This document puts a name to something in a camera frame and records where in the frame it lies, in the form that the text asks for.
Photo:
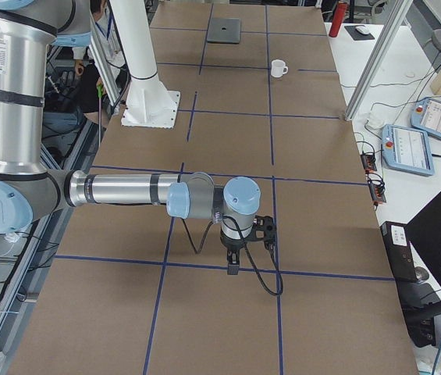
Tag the grey closed laptop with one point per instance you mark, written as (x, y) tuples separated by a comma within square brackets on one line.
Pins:
[(224, 30)]

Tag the black desktop box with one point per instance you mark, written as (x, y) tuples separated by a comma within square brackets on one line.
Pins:
[(398, 250)]

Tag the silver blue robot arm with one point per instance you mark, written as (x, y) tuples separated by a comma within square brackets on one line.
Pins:
[(29, 190)]

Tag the lower orange black adapter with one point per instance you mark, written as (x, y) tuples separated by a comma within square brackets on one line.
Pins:
[(377, 188)]

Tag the brown paper table cover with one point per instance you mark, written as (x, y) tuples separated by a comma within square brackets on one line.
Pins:
[(287, 274)]

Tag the aluminium frame post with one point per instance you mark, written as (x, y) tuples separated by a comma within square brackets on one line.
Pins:
[(385, 39)]

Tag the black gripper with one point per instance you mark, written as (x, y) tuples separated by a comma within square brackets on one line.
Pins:
[(232, 243)]

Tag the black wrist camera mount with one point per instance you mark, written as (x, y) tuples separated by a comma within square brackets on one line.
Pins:
[(264, 229)]

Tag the orange black adapter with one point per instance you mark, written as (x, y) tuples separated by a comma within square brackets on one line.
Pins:
[(377, 188), (368, 162)]

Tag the blue teach pendant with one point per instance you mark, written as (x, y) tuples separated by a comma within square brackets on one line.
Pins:
[(426, 116), (407, 149)]

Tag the near blue teach pendant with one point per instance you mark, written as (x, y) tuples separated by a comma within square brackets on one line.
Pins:
[(407, 149)]

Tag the white computer mouse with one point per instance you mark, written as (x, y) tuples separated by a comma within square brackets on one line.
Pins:
[(362, 29)]

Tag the upper orange black adapter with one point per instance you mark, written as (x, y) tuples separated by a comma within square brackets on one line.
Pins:
[(368, 162)]

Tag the far blue teach pendant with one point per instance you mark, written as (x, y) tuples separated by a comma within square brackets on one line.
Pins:
[(426, 116)]

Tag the aluminium side frame rack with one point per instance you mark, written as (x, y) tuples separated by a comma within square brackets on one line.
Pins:
[(5, 273)]

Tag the black mouse pad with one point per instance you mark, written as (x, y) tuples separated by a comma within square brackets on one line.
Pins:
[(356, 36)]

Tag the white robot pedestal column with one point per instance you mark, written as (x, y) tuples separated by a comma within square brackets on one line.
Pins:
[(148, 102)]

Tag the white ceramic cup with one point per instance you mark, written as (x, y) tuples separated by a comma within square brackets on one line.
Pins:
[(279, 68)]

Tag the red cylindrical bottle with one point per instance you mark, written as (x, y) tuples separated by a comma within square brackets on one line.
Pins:
[(338, 17)]

